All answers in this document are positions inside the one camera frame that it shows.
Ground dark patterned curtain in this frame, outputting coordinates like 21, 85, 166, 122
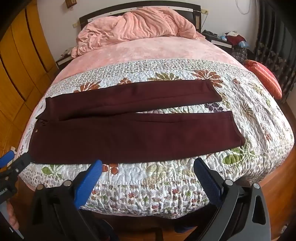
253, 0, 296, 103

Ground wooden wardrobe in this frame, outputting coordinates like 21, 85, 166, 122
0, 0, 59, 158

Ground small bedside table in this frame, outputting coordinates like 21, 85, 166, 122
55, 47, 75, 70

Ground dark wooden headboard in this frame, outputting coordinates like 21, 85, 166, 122
79, 0, 202, 35

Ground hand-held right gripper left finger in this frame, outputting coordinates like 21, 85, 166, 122
30, 159, 103, 241

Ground plaid fabric bag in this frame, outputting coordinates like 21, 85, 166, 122
231, 46, 248, 63

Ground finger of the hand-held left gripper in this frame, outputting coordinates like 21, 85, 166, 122
0, 152, 32, 184
0, 151, 15, 169

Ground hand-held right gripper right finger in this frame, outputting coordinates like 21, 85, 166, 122
193, 158, 271, 241

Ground person's left hand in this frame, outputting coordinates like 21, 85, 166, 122
5, 201, 20, 230

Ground orange red cushion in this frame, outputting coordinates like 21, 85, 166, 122
244, 60, 283, 101

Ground floral quilted bedspread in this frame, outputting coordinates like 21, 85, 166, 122
17, 58, 295, 217

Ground dark red cloth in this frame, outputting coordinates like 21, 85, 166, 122
225, 33, 246, 46

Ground pink bed sheet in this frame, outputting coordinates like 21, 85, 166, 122
17, 35, 247, 188

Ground crumpled pink blanket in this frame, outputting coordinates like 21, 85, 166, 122
70, 7, 198, 58

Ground white wall cable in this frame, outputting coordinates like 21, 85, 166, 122
237, 0, 251, 15

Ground maroon pants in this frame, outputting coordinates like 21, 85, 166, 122
28, 79, 246, 164

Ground cluttered bedside table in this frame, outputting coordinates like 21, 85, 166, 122
201, 30, 234, 49

